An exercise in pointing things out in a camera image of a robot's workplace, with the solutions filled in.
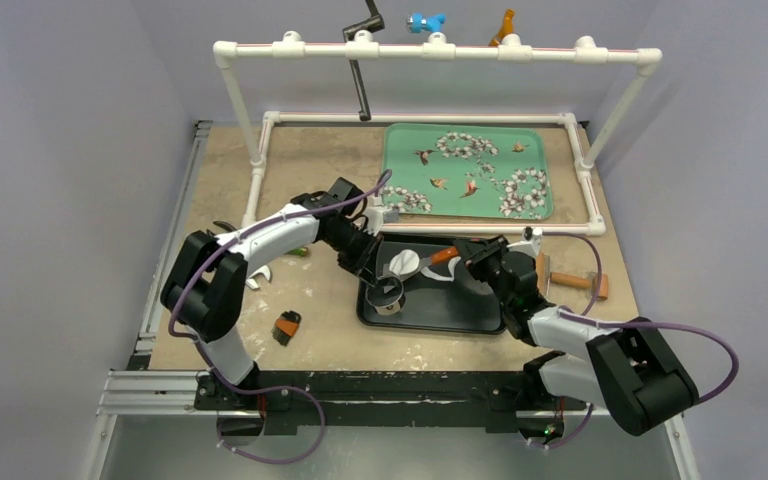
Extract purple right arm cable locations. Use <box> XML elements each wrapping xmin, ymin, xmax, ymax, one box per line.
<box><xmin>526</xmin><ymin>227</ymin><xmax>740</xmax><ymax>452</ymax></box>

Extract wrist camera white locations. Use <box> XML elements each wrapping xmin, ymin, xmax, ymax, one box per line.
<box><xmin>508</xmin><ymin>226</ymin><xmax>544</xmax><ymax>259</ymax></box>
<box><xmin>364</xmin><ymin>206</ymin><xmax>400</xmax><ymax>230</ymax></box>

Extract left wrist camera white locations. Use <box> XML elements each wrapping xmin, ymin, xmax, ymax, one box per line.
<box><xmin>364</xmin><ymin>206</ymin><xmax>400</xmax><ymax>230</ymax></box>

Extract metal scraper orange handle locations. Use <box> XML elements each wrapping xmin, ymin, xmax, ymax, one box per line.
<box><xmin>399</xmin><ymin>247</ymin><xmax>459</xmax><ymax>280</ymax></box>

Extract green floral tray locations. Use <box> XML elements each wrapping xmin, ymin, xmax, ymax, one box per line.
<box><xmin>381</xmin><ymin>123</ymin><xmax>554</xmax><ymax>220</ymax></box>

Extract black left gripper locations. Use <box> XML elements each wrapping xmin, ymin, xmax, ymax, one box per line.
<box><xmin>322</xmin><ymin>223</ymin><xmax>383</xmax><ymax>287</ymax></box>

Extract white dough scrap strip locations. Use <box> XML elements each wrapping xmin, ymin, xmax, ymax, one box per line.
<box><xmin>422</xmin><ymin>256</ymin><xmax>461</xmax><ymax>282</ymax></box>

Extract red handled adjustable wrench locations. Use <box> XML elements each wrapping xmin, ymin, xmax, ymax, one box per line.
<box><xmin>245</xmin><ymin>265</ymin><xmax>272</xmax><ymax>291</ymax></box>

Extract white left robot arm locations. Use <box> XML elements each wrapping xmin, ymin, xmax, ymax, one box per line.
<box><xmin>160</xmin><ymin>173</ymin><xmax>390</xmax><ymax>409</ymax></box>

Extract white dough ball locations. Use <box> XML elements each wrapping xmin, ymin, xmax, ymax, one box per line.
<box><xmin>387</xmin><ymin>249</ymin><xmax>420</xmax><ymax>279</ymax></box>

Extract white PVC pipe frame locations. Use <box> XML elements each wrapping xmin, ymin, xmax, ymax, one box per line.
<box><xmin>212</xmin><ymin>30</ymin><xmax>663</xmax><ymax>237</ymax></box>

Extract black hanging crank handle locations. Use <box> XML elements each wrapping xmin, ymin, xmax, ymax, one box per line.
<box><xmin>341</xmin><ymin>0</ymin><xmax>387</xmax><ymax>123</ymax></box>

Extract wooden double-ended rolling pin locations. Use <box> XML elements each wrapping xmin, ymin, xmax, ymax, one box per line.
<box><xmin>536</xmin><ymin>253</ymin><xmax>610</xmax><ymax>301</ymax></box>

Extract black baking tray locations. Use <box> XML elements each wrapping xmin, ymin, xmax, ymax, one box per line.
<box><xmin>356</xmin><ymin>262</ymin><xmax>505</xmax><ymax>335</ymax></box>

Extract round metal cutter ring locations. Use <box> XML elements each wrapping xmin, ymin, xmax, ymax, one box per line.
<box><xmin>365</xmin><ymin>276</ymin><xmax>406</xmax><ymax>317</ymax></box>

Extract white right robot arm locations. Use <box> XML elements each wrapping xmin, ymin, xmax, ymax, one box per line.
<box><xmin>454</xmin><ymin>236</ymin><xmax>701</xmax><ymax>436</ymax></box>

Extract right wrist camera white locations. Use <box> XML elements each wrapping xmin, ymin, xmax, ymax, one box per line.
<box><xmin>508</xmin><ymin>226</ymin><xmax>544</xmax><ymax>259</ymax></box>

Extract small orange black brush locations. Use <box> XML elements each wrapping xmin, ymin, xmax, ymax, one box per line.
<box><xmin>272</xmin><ymin>310</ymin><xmax>302</xmax><ymax>346</ymax></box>

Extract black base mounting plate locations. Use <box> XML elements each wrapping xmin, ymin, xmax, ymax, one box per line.
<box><xmin>194</xmin><ymin>371</ymin><xmax>586</xmax><ymax>437</ymax></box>

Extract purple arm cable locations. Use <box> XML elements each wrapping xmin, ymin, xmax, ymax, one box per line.
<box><xmin>526</xmin><ymin>227</ymin><xmax>740</xmax><ymax>452</ymax></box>
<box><xmin>167</xmin><ymin>169</ymin><xmax>393</xmax><ymax>465</ymax></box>

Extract blue plastic toy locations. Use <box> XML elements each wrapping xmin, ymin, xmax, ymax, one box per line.
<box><xmin>405</xmin><ymin>12</ymin><xmax>446</xmax><ymax>34</ymax></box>

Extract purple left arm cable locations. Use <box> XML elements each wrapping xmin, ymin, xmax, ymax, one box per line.
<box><xmin>167</xmin><ymin>169</ymin><xmax>393</xmax><ymax>465</ymax></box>

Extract aluminium rail frame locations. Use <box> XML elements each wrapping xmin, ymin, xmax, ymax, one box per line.
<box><xmin>83</xmin><ymin>112</ymin><xmax>701</xmax><ymax>479</ymax></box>

